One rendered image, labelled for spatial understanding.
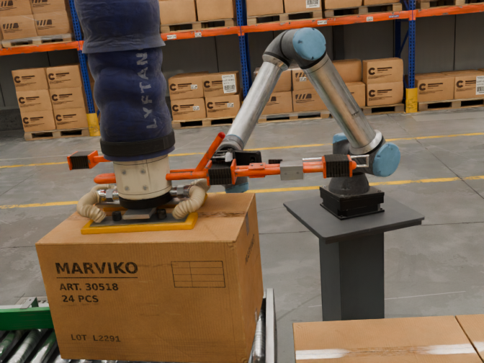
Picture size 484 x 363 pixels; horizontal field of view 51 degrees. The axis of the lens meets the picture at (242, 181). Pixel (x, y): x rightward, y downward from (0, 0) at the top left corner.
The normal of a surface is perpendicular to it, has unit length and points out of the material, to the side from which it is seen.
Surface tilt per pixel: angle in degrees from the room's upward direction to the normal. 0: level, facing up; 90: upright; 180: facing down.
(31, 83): 91
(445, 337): 0
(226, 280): 90
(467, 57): 90
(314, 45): 82
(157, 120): 79
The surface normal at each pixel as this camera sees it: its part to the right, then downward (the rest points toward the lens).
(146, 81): 0.67, -0.20
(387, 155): 0.51, 0.25
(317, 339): -0.09, -0.95
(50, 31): -0.07, 0.30
